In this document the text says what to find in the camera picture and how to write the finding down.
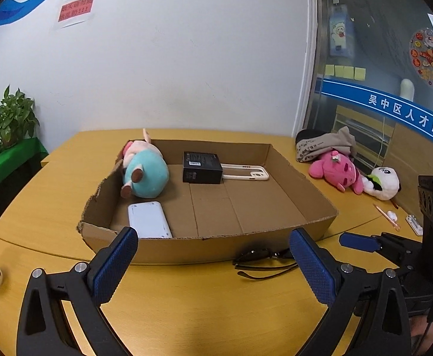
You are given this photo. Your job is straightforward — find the round festive door sticker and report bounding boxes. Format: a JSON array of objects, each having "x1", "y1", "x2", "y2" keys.
[{"x1": 409, "y1": 28, "x2": 433, "y2": 82}]

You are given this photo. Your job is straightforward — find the white flat device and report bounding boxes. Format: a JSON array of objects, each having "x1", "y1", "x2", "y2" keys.
[{"x1": 128, "y1": 201, "x2": 173, "y2": 239}]

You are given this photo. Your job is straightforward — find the small black box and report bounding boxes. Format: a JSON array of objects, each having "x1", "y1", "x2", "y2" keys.
[{"x1": 182, "y1": 151, "x2": 224, "y2": 185}]

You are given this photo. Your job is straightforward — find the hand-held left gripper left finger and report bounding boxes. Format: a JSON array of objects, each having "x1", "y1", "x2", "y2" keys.
[{"x1": 16, "y1": 226, "x2": 139, "y2": 356}]

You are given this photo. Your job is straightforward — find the green potted plant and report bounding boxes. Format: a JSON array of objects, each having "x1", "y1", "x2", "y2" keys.
[{"x1": 0, "y1": 85, "x2": 41, "y2": 158}]

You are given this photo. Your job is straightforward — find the pink pen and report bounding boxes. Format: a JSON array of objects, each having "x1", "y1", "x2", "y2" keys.
[{"x1": 373, "y1": 203, "x2": 401, "y2": 231}]

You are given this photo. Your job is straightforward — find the cardboard box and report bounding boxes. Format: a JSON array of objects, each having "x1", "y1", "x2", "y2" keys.
[{"x1": 77, "y1": 139, "x2": 339, "y2": 266}]

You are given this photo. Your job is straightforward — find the beige folded cloth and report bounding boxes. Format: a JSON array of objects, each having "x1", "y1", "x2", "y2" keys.
[{"x1": 295, "y1": 126, "x2": 357, "y2": 164}]

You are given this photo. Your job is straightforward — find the white door handle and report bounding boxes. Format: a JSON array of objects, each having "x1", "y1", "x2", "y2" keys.
[{"x1": 400, "y1": 78, "x2": 415, "y2": 101}]

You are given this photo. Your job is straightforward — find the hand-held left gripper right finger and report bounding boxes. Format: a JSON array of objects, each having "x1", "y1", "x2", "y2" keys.
[{"x1": 289, "y1": 228, "x2": 412, "y2": 356}]

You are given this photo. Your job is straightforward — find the blue door banner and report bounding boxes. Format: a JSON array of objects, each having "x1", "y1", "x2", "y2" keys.
[{"x1": 320, "y1": 76, "x2": 433, "y2": 149}]

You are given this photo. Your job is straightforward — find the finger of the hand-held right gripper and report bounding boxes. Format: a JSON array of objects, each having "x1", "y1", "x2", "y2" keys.
[{"x1": 339, "y1": 231, "x2": 425, "y2": 268}]

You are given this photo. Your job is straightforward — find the wooden desktop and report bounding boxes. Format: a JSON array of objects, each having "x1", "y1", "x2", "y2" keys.
[{"x1": 0, "y1": 129, "x2": 433, "y2": 356}]

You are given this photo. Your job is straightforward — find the red wall sign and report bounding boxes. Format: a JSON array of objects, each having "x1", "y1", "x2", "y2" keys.
[{"x1": 51, "y1": 0, "x2": 96, "y2": 30}]

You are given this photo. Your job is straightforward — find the black glasses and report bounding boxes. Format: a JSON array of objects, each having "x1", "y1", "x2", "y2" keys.
[{"x1": 233, "y1": 248, "x2": 299, "y2": 279}]

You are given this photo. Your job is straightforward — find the green table cloth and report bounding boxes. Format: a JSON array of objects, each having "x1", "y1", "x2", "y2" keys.
[{"x1": 0, "y1": 137, "x2": 50, "y2": 204}]

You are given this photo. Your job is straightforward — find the cream phone case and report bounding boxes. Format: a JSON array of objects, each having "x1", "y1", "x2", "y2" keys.
[{"x1": 220, "y1": 162, "x2": 270, "y2": 182}]

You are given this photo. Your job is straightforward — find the cartoon sheep poster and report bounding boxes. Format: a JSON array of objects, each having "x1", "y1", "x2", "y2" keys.
[{"x1": 329, "y1": 4, "x2": 354, "y2": 59}]

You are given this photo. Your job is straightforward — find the white panda plush toy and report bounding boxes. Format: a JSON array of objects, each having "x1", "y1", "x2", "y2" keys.
[{"x1": 361, "y1": 167, "x2": 402, "y2": 201}]

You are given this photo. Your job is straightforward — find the pink pig plush toy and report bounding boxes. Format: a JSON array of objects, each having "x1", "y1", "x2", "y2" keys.
[{"x1": 120, "y1": 128, "x2": 170, "y2": 199}]

